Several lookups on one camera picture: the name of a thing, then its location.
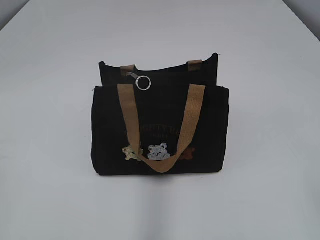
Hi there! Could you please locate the black canvas tote bag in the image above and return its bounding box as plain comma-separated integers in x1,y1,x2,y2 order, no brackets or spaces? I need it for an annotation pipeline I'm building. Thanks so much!
91,53,229,176

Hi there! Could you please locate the silver zipper pull ring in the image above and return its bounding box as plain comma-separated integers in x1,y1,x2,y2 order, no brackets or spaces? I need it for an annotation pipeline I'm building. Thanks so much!
126,71,152,91

